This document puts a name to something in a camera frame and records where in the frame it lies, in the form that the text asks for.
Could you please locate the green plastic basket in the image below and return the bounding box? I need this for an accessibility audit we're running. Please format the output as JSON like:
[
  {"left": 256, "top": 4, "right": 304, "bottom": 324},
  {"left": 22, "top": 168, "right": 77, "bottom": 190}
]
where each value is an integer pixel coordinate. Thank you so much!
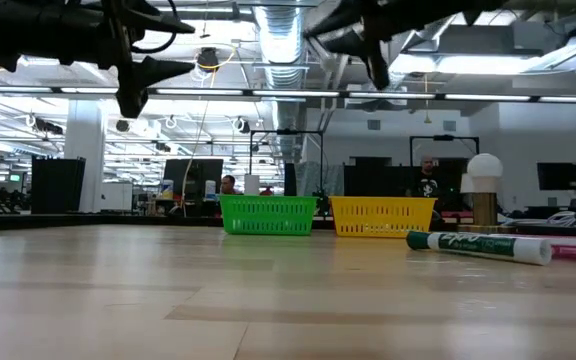
[{"left": 219, "top": 194, "right": 319, "bottom": 237}]

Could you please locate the yellow plastic basket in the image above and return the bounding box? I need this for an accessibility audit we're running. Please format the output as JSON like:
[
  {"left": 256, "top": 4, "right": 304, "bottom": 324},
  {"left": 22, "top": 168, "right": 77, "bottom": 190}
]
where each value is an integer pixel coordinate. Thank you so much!
[{"left": 328, "top": 196, "right": 438, "bottom": 239}]

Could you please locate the large black screen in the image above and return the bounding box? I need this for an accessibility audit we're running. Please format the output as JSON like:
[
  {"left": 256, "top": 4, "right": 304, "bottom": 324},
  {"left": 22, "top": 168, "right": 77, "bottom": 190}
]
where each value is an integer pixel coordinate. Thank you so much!
[{"left": 162, "top": 158, "right": 224, "bottom": 201}]

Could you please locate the black partition panel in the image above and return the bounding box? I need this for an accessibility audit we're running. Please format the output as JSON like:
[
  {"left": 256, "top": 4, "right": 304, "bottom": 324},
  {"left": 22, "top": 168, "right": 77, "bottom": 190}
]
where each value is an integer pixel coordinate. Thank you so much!
[{"left": 30, "top": 156, "right": 87, "bottom": 215}]

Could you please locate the black ceiling device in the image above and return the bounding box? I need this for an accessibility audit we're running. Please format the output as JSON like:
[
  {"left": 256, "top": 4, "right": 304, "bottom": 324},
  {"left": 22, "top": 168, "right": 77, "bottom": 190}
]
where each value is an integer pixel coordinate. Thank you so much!
[{"left": 195, "top": 46, "right": 222, "bottom": 74}]

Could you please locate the black aluminium table frame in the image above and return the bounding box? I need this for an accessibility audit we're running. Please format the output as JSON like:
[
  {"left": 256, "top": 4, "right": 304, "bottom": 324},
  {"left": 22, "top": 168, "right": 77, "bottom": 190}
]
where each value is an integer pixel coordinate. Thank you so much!
[{"left": 0, "top": 209, "right": 576, "bottom": 237}]

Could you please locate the dark green Expo marker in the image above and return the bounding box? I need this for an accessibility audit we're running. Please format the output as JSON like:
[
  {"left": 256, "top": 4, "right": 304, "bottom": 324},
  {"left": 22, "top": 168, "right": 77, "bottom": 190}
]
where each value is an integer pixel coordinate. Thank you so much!
[{"left": 406, "top": 230, "right": 553, "bottom": 267}]

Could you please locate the black gantry frame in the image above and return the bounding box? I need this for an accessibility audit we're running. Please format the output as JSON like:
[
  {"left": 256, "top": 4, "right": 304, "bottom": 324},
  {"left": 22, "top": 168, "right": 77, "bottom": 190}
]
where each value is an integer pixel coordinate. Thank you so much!
[{"left": 409, "top": 134, "right": 481, "bottom": 169}]

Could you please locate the black computer monitor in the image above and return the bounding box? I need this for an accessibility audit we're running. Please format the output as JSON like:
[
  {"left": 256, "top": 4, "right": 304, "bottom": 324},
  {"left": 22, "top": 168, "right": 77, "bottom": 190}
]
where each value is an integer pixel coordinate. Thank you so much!
[{"left": 536, "top": 162, "right": 576, "bottom": 192}]

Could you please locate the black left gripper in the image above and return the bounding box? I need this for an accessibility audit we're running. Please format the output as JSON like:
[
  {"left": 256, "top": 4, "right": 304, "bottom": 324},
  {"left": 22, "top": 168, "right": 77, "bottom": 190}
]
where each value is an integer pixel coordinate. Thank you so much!
[{"left": 0, "top": 0, "right": 197, "bottom": 120}]

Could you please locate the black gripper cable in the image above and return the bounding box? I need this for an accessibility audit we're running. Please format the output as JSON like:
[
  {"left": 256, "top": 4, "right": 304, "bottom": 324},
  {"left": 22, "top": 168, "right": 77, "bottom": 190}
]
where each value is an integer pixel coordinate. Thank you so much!
[{"left": 130, "top": 0, "right": 180, "bottom": 55}]

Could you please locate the white bulb brass lamp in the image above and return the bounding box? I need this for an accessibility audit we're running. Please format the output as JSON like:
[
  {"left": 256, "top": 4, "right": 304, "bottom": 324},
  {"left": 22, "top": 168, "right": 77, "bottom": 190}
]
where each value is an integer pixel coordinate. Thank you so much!
[{"left": 457, "top": 152, "right": 514, "bottom": 236}]

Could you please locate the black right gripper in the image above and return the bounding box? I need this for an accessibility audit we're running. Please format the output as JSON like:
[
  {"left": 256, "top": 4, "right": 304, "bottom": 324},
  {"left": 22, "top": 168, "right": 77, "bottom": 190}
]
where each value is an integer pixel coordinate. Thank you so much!
[{"left": 304, "top": 0, "right": 512, "bottom": 92}]

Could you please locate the person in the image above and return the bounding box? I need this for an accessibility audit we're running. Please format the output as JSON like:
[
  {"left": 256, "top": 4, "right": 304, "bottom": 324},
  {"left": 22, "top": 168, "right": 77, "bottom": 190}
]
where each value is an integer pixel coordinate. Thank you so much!
[
  {"left": 219, "top": 174, "right": 240, "bottom": 196},
  {"left": 407, "top": 154, "right": 443, "bottom": 199}
]

